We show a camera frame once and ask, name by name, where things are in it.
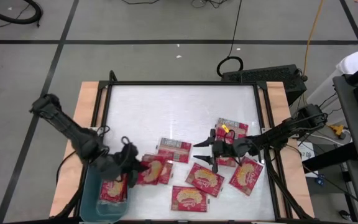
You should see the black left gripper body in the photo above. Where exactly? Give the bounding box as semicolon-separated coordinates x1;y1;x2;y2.
100;144;141;182

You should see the thin black floor cable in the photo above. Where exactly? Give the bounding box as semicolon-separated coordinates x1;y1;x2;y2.
119;0;161;5
303;164;358;214

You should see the black hanging cable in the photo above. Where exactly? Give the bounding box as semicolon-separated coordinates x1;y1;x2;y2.
216;0;244;78

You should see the white paper sheet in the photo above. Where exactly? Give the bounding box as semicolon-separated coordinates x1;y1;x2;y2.
296;141;315;179

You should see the white power cable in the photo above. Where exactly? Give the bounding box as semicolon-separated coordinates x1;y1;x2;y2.
306;132;351;147

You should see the black frame support strut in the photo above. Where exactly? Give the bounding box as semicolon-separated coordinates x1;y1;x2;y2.
263;148;312;220

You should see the black perforated computer case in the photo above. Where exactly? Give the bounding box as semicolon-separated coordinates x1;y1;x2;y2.
221;63;308;106

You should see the black desk crossbar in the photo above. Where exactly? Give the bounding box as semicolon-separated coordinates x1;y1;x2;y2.
301;142;358;174

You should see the yellow power plug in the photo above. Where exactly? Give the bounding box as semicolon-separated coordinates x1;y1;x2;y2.
328;123;346;139

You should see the white bin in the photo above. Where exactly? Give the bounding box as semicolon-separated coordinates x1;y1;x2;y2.
306;50;358;125

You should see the teal plastic basket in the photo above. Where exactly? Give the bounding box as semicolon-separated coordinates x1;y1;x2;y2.
79;161;130;223

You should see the thick black hose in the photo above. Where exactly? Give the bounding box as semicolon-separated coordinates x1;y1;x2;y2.
0;0;44;28

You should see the black table frame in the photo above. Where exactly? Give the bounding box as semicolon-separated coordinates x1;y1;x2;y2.
90;70;289;224

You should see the yellow hanging cable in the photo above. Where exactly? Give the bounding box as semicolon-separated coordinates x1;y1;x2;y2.
301;0;326;82

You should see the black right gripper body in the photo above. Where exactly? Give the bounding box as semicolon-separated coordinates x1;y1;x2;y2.
209;128;255;174

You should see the black cable bundle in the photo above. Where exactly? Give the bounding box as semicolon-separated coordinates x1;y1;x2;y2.
191;0;229;9

